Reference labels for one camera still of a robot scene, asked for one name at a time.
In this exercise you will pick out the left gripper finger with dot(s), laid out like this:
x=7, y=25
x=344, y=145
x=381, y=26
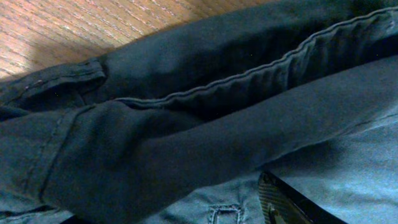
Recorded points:
x=282, y=204

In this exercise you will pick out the dark navy shorts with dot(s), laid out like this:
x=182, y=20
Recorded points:
x=179, y=126

